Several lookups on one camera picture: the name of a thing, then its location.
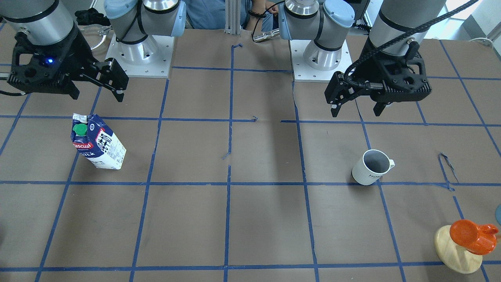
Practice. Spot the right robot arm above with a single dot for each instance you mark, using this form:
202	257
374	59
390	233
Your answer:
48	21

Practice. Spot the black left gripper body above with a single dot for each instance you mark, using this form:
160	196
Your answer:
365	65

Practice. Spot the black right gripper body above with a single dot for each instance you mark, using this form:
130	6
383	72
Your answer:
76	54

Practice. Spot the wooden mug tree stand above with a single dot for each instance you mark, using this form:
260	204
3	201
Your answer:
454	256

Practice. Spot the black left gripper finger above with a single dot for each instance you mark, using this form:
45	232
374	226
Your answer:
339	91
379	107

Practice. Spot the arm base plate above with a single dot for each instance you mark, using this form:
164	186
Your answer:
312	64
150	58

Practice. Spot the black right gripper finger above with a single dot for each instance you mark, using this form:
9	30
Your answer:
69	88
108	74

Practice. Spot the blue mug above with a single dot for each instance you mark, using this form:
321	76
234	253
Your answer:
497	214

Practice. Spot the orange mug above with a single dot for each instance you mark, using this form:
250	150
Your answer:
477	239

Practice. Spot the aluminium frame post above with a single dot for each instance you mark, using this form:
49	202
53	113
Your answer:
232	17

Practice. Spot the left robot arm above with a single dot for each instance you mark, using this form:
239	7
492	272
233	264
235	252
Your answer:
327	22

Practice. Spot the blue white milk carton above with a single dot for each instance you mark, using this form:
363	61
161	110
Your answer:
94	140

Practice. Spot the white HOME mug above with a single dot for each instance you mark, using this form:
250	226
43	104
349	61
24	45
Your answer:
371	166

